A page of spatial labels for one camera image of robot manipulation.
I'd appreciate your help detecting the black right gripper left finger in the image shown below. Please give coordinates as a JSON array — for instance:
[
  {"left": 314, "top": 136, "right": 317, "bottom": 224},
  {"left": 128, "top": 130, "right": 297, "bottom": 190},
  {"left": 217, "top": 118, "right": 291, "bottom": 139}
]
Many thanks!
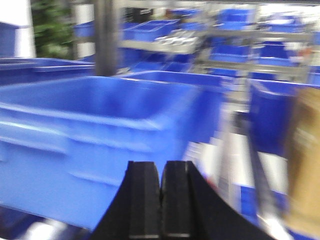
[{"left": 90, "top": 161, "right": 160, "bottom": 240}]

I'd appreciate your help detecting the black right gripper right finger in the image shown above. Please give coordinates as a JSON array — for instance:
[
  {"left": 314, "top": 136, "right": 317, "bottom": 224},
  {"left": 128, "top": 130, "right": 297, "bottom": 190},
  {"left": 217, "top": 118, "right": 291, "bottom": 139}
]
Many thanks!
[{"left": 161, "top": 160, "right": 272, "bottom": 240}]

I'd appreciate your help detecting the large blue bin foreground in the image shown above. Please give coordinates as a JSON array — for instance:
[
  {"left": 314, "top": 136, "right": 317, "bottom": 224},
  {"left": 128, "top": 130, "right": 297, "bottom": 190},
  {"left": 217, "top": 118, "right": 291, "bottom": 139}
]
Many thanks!
[{"left": 0, "top": 74, "right": 219, "bottom": 230}]

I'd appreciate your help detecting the blue bin right middle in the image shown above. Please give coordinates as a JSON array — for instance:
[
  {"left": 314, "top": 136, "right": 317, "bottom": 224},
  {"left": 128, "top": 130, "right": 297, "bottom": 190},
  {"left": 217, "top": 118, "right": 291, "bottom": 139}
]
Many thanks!
[{"left": 249, "top": 79, "right": 320, "bottom": 156}]

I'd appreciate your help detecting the brown cardboard piece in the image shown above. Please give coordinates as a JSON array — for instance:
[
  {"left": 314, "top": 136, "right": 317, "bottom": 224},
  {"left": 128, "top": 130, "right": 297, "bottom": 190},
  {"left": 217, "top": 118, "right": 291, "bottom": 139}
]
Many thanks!
[{"left": 285, "top": 87, "right": 320, "bottom": 237}]

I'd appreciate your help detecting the grey vertical rack post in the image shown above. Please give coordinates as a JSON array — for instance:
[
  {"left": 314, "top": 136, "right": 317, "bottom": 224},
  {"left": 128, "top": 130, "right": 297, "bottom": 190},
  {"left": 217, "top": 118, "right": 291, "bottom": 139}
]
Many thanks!
[{"left": 93, "top": 0, "right": 120, "bottom": 76}]

